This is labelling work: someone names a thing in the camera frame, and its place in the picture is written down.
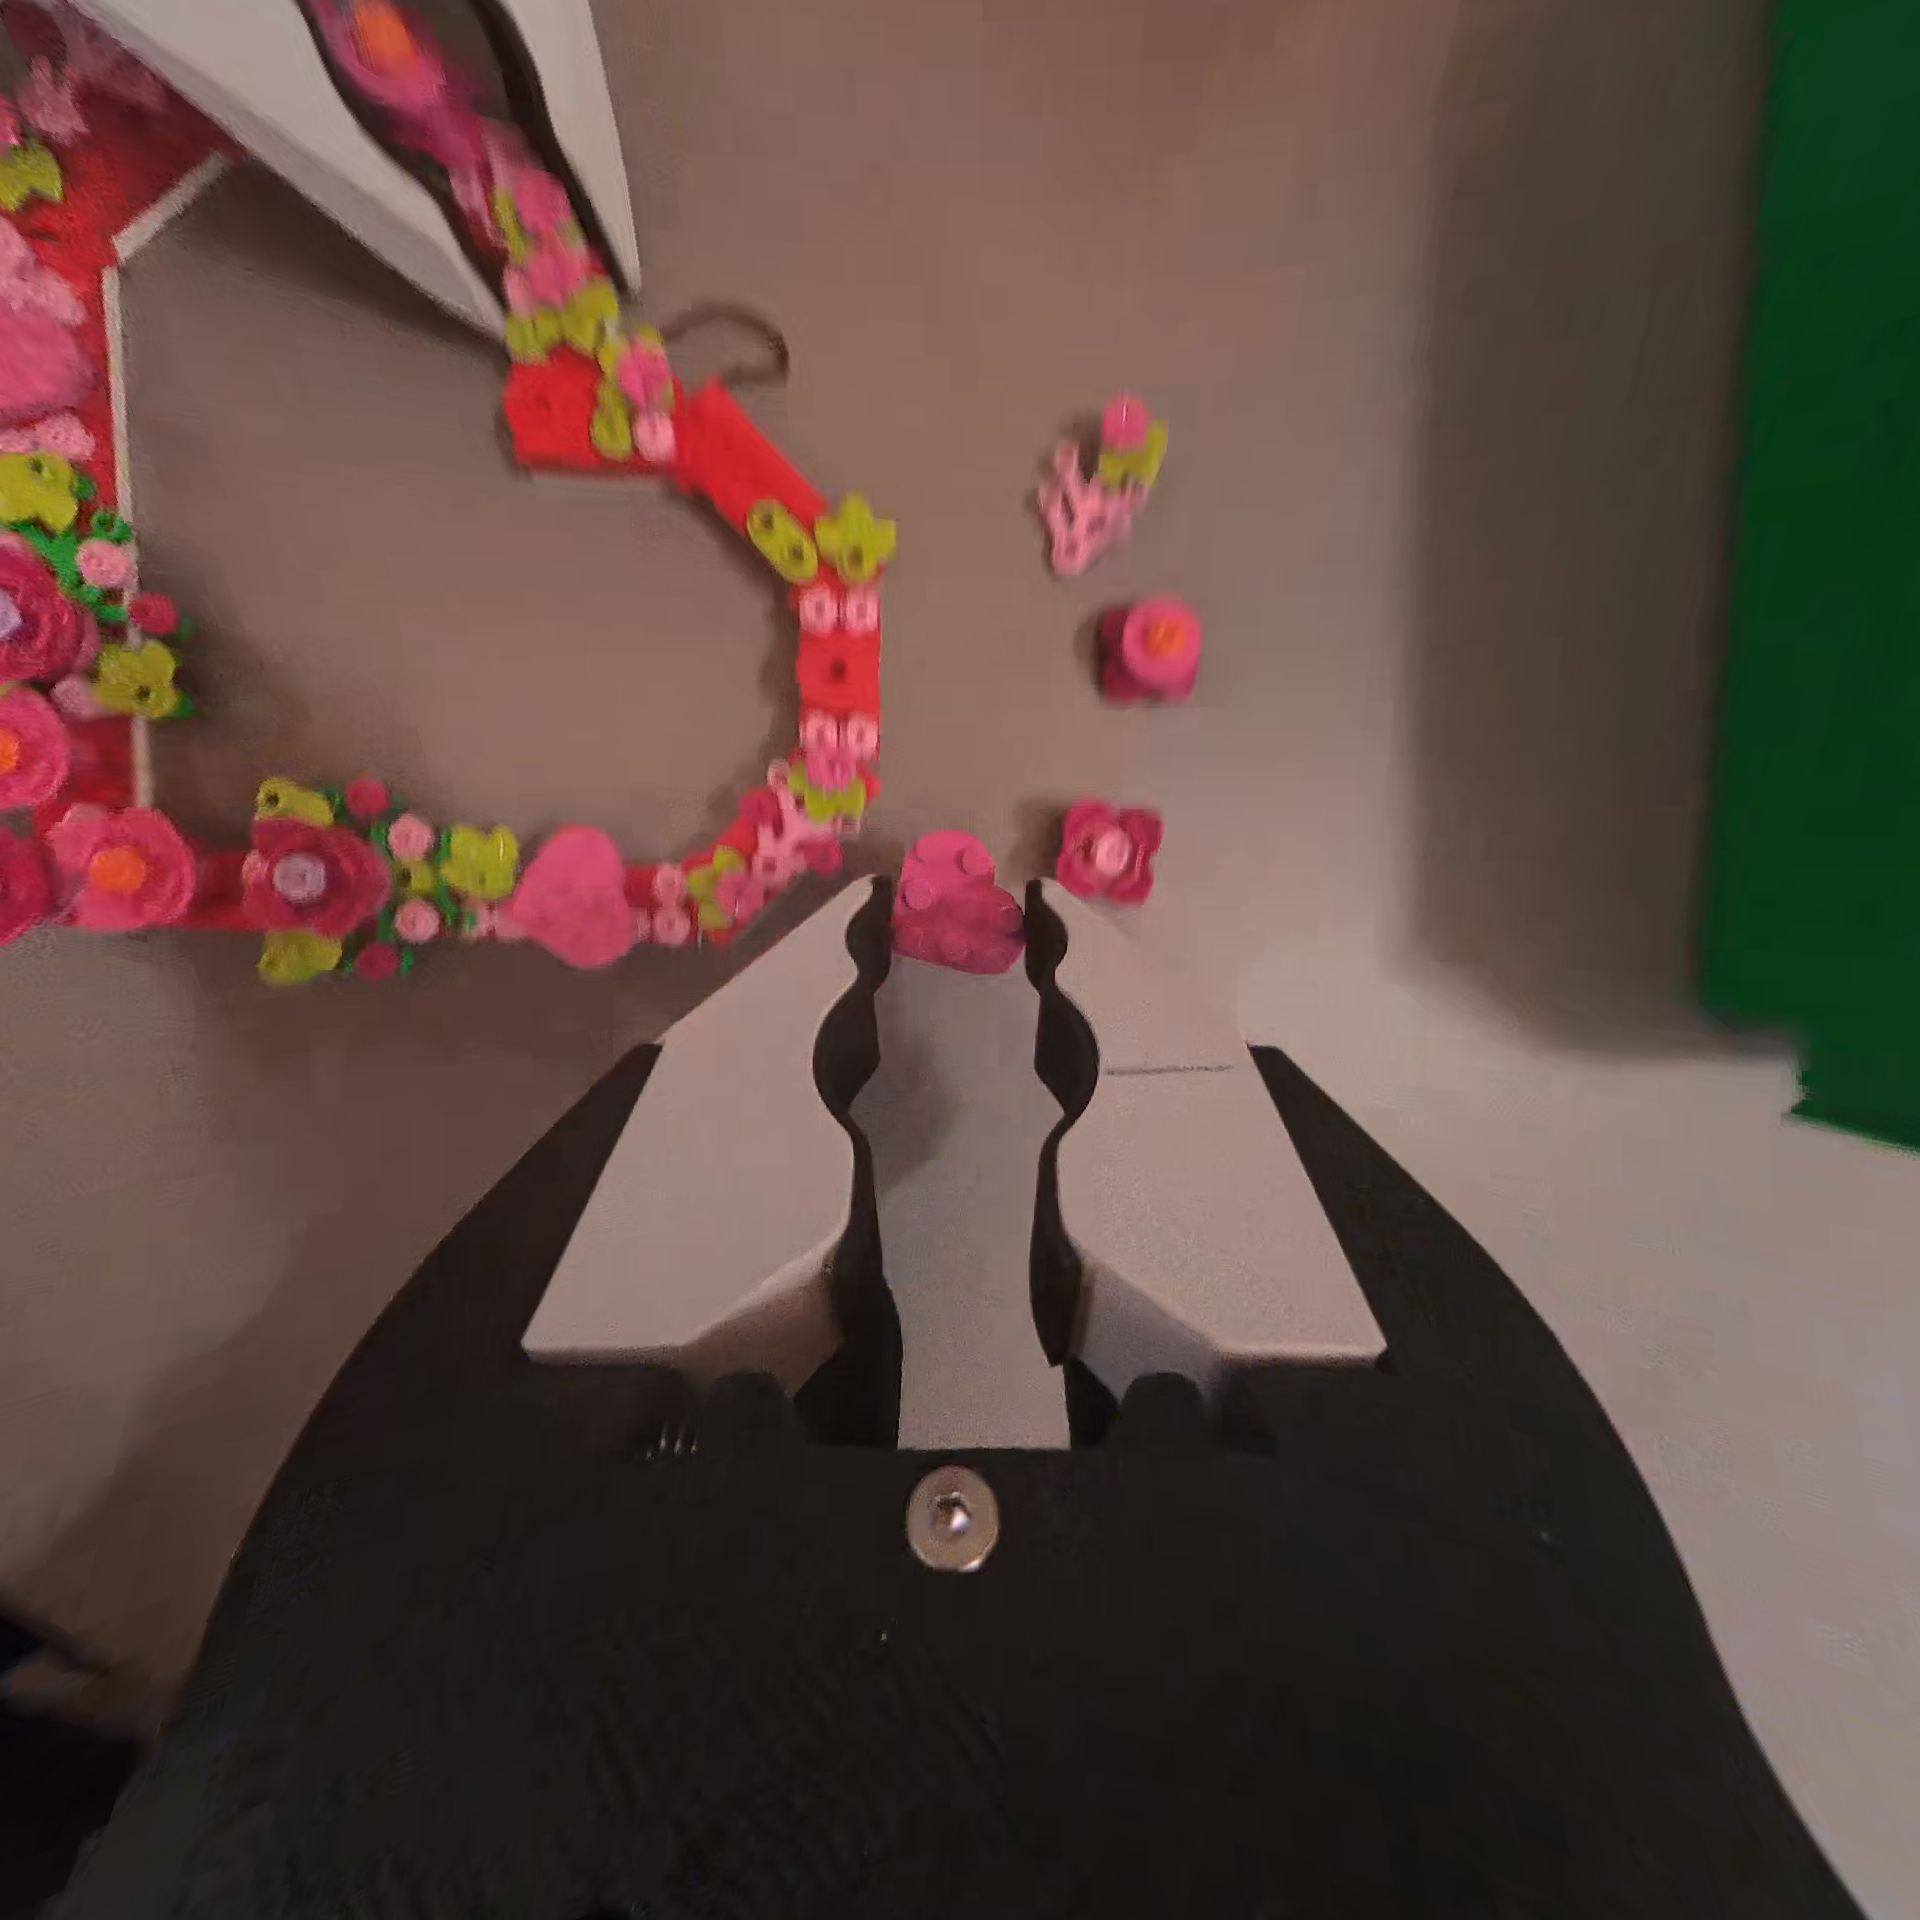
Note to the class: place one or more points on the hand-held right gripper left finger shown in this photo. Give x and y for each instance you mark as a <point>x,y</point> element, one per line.
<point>705,1171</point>

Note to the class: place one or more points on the red lego heart flower wreath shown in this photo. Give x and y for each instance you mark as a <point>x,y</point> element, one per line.
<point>819,661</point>

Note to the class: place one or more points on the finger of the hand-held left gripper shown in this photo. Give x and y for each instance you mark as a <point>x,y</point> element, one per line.
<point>285,106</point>
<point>580,106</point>

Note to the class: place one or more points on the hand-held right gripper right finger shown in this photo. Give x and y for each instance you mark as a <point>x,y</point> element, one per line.
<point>1201,1184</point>

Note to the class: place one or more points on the pink lego heart piece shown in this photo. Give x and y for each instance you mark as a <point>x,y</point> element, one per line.
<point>954,908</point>

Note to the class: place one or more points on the pale pink lego stem cluster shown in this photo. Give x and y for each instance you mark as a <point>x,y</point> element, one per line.
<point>1089,504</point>

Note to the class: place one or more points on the magenta lego flower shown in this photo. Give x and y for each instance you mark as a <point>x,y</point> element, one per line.
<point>1109,854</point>

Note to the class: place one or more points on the green mat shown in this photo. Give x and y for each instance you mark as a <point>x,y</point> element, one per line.
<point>1829,599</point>

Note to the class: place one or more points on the dark pink lego flower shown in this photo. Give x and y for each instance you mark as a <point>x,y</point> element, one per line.
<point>1149,653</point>

